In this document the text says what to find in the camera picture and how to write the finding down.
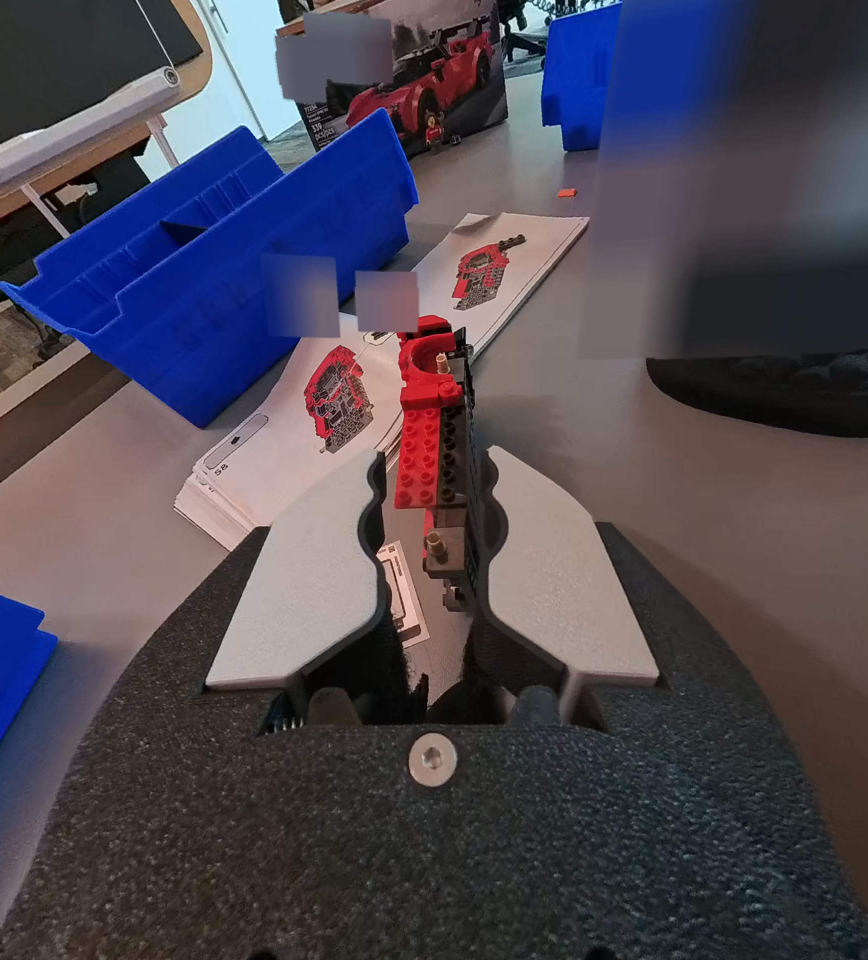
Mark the toy car set box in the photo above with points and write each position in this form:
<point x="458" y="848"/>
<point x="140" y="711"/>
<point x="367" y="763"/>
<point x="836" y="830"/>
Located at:
<point x="441" y="82"/>

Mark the blue divided plastic bin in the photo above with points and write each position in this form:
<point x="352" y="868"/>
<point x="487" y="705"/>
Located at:
<point x="201" y="300"/>

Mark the open instruction booklet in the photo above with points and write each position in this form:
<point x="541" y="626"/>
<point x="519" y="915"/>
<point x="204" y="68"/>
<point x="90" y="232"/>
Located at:
<point x="269" y="442"/>

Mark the black textured cushion pad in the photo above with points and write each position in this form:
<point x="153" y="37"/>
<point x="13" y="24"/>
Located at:
<point x="779" y="394"/>

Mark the black office chair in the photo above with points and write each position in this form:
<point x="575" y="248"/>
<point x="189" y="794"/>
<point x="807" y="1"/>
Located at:
<point x="516" y="41"/>

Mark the red and black brick model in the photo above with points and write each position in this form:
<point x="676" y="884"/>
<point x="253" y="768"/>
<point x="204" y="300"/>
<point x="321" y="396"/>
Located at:
<point x="423" y="457"/>

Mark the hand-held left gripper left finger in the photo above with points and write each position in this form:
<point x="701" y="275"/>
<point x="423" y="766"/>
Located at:
<point x="299" y="592"/>

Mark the small white leaflet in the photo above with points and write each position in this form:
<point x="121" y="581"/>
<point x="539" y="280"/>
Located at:
<point x="406" y="600"/>

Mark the black board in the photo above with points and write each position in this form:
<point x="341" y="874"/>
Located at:
<point x="44" y="52"/>

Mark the white roller tube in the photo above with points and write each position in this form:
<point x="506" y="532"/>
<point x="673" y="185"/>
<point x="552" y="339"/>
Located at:
<point x="66" y="127"/>

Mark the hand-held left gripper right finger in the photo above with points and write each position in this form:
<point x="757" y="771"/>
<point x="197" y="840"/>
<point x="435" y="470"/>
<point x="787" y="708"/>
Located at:
<point x="569" y="592"/>

